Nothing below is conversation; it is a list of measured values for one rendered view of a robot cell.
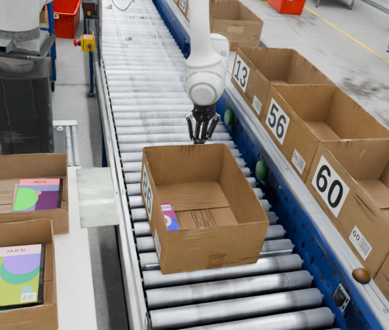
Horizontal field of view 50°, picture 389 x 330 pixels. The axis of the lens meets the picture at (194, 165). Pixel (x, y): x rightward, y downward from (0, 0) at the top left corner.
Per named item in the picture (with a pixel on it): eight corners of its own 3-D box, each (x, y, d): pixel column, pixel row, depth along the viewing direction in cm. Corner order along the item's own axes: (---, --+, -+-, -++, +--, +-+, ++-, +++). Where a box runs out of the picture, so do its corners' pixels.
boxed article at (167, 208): (157, 243, 124) (158, 239, 123) (148, 207, 136) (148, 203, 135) (181, 241, 126) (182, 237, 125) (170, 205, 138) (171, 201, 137)
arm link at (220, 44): (194, 72, 140) (188, 88, 129) (200, 26, 131) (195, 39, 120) (226, 78, 140) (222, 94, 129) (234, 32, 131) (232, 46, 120)
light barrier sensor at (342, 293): (327, 299, 113) (335, 283, 109) (332, 298, 113) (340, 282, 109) (336, 315, 109) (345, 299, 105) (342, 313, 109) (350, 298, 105)
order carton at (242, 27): (191, 26, 256) (194, -2, 247) (235, 29, 264) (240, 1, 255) (208, 50, 226) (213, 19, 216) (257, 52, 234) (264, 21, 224)
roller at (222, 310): (141, 319, 109) (143, 307, 106) (315, 294, 123) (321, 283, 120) (144, 336, 105) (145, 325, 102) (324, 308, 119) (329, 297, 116)
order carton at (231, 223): (139, 186, 145) (141, 146, 135) (218, 181, 153) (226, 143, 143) (161, 275, 115) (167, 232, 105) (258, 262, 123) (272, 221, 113)
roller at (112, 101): (107, 97, 193) (107, 108, 193) (213, 97, 207) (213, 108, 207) (106, 99, 198) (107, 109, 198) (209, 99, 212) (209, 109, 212)
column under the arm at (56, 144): (-13, 171, 141) (-32, 82, 122) (-5, 131, 161) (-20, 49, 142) (66, 166, 149) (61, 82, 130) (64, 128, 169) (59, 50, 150)
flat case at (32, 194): (11, 222, 121) (10, 219, 120) (20, 182, 136) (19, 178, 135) (59, 220, 124) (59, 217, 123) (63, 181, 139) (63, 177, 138)
